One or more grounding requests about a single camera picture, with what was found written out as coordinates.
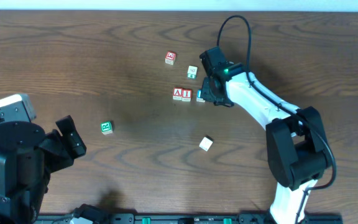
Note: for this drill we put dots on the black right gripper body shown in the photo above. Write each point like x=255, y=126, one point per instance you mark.
x=215, y=91

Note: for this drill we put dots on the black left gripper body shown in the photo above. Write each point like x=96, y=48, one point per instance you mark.
x=62, y=144

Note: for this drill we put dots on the blue number 2 block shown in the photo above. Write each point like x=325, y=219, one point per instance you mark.
x=199, y=98

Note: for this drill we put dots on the red letter I block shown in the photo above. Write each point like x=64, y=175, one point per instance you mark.
x=186, y=95

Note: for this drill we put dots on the red letter A block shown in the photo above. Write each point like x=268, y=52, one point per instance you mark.
x=177, y=94

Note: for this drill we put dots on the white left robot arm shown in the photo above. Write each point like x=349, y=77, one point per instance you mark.
x=28, y=157

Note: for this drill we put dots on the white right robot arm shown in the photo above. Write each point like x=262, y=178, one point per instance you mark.
x=297, y=148

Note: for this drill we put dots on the green number 4 block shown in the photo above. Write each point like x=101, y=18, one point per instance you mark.
x=192, y=72

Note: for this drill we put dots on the red number 3 block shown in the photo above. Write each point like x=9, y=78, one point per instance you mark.
x=170, y=57

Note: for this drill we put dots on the green letter R block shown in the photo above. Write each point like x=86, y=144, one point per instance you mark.
x=106, y=127

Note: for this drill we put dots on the plain wooden ball block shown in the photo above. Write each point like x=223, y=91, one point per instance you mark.
x=206, y=143

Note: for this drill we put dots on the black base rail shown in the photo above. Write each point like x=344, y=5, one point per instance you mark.
x=90, y=214

